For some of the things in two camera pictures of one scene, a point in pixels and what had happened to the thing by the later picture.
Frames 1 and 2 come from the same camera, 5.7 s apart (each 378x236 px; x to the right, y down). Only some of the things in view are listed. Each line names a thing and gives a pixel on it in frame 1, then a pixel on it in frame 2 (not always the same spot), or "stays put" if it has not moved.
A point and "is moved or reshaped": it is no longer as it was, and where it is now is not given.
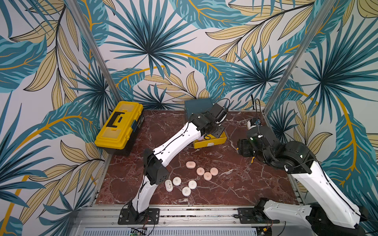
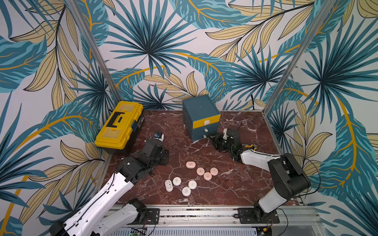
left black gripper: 219,132 → 165,156
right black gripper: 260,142 → 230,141
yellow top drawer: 208,140 is moved or reshaped
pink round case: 200,171 stays put
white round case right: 192,184 stays put
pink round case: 207,176 stays put
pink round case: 213,171 stays put
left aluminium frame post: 96,49 stays put
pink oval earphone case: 190,164 stays put
